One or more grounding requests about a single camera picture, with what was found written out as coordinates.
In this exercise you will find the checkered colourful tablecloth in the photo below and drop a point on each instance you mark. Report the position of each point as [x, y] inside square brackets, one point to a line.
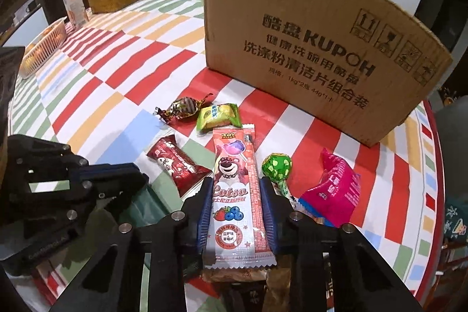
[128, 52]

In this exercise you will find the green cake packet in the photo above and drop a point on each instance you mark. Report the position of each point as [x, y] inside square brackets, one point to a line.
[217, 116]

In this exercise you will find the white plastic basket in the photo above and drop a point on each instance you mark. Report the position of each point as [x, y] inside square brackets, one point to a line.
[44, 45]

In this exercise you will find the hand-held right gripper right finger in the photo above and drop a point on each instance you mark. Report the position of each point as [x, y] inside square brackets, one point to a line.
[269, 211]

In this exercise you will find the dark red candy packet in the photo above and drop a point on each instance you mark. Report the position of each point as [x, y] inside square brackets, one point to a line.
[172, 160]

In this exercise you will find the foil-wrapped twisted candy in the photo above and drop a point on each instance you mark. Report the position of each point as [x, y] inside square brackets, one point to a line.
[184, 105]

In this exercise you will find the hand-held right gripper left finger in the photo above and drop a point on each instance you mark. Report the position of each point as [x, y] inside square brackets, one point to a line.
[204, 215]

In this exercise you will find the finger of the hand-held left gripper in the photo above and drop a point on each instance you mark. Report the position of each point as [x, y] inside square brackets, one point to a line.
[47, 242]
[117, 175]

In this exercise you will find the long pink lollipop packet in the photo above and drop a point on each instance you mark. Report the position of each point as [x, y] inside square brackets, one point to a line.
[234, 165]

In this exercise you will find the green lollipop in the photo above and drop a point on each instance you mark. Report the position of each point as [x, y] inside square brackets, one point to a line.
[276, 167]

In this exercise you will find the pink snack packet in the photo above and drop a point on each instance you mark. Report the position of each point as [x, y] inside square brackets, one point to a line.
[332, 191]

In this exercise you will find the brown cardboard box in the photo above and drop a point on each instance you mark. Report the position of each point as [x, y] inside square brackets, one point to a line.
[292, 23]

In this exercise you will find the green knitted cloth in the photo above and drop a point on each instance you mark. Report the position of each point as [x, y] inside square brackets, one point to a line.
[457, 220]

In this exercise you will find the white drink carton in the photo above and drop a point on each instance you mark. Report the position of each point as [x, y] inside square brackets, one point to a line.
[75, 5]

